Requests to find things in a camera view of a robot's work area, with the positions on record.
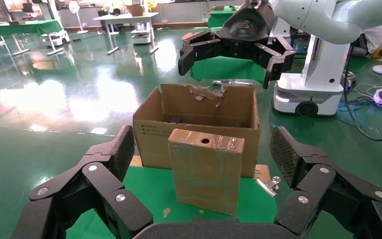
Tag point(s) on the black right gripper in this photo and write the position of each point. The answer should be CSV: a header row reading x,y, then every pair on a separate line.
x,y
247,26

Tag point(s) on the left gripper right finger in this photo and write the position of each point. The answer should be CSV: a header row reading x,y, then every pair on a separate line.
x,y
313,178

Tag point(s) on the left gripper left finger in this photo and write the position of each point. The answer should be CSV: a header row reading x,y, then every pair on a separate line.
x,y
95,178

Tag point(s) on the brown cardboard piece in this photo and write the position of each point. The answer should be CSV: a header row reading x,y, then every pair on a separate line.
x,y
205,175

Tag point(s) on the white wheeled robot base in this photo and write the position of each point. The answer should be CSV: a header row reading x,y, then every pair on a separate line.
x,y
322,66

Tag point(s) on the small white robot base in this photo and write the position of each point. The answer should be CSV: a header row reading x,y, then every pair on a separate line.
x,y
141,37
56,38

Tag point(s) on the large open cardboard carton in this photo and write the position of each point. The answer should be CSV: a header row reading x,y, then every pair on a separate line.
x,y
151,145

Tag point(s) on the torn cardboard scrap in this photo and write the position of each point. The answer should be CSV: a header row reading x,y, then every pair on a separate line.
x,y
166,212

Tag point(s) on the brown cardboard box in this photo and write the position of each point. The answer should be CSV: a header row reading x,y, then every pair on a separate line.
x,y
135,10

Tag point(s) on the green cloth covered table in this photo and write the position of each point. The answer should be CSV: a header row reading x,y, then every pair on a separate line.
x,y
224,69

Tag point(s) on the small green cloth table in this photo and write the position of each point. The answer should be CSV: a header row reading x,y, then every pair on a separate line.
x,y
217,19

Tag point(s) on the silver binder clip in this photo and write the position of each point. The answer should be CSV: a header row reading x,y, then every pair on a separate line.
x,y
266,186

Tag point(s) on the green tablecloth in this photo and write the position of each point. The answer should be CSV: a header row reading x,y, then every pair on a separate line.
x,y
151,188

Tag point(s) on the black foam insert block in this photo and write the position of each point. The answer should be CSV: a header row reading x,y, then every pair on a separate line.
x,y
176,119
235,124

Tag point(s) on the white work table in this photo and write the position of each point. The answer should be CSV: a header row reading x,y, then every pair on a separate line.
x,y
125,17

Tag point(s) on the long green cloth table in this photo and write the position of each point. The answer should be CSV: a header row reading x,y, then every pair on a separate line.
x,y
29,27

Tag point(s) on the white standing fan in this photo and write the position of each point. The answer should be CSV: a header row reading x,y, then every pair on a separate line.
x,y
74,6

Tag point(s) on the black monitor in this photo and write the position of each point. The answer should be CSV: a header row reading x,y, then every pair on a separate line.
x,y
28,7

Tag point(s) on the white pipe frame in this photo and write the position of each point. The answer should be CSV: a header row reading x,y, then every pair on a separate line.
x,y
234,82

